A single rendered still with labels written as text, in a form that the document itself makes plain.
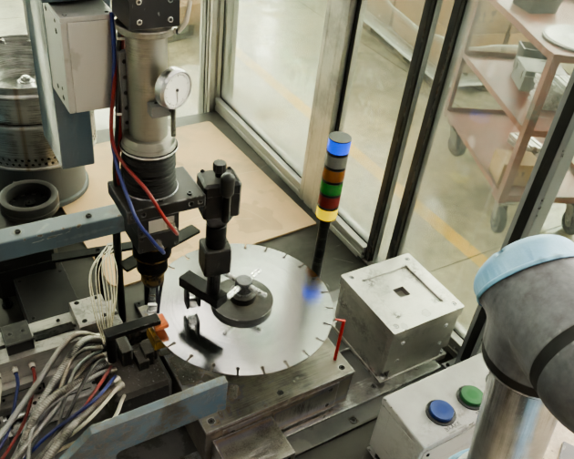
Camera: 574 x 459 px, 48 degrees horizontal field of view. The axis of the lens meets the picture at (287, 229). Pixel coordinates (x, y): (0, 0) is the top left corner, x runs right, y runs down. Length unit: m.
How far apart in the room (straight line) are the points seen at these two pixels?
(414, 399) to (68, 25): 0.78
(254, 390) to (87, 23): 0.66
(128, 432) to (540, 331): 0.58
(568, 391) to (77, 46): 0.64
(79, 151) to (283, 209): 0.84
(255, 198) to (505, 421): 1.12
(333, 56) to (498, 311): 0.98
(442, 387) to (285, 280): 0.34
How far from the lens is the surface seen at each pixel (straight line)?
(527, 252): 0.67
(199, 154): 1.92
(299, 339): 1.10
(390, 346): 1.25
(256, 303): 1.14
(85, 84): 0.85
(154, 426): 0.97
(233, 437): 1.13
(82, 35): 0.83
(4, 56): 1.75
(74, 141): 0.98
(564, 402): 0.62
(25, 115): 1.52
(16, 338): 1.22
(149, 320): 1.08
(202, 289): 1.06
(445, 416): 1.12
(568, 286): 0.64
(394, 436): 1.14
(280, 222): 1.67
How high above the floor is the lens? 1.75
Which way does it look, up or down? 37 degrees down
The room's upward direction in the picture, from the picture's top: 8 degrees clockwise
